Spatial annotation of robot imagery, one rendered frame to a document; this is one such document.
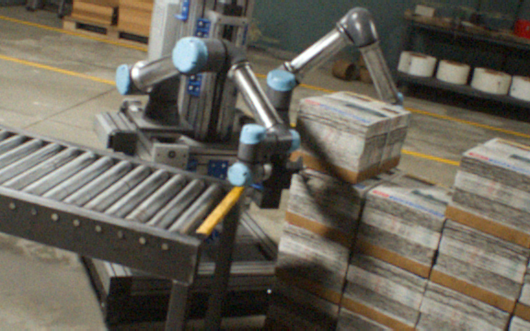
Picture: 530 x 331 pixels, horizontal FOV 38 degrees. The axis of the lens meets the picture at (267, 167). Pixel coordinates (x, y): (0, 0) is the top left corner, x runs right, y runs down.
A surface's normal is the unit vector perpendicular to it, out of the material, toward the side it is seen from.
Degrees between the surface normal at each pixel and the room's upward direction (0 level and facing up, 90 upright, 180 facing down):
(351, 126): 90
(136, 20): 90
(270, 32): 90
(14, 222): 90
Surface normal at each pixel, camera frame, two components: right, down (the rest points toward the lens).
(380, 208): -0.53, 0.18
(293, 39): -0.22, 0.27
